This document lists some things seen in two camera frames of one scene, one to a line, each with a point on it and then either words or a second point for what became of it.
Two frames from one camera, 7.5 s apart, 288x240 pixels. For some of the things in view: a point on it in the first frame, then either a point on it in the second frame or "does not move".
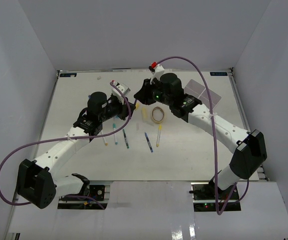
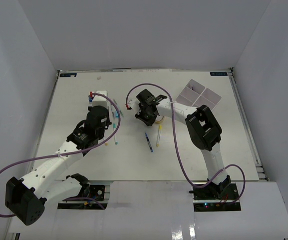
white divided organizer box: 199,92 does not move
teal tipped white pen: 114,126 does not move
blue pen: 148,142 does not move
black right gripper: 144,95 -> 140,115
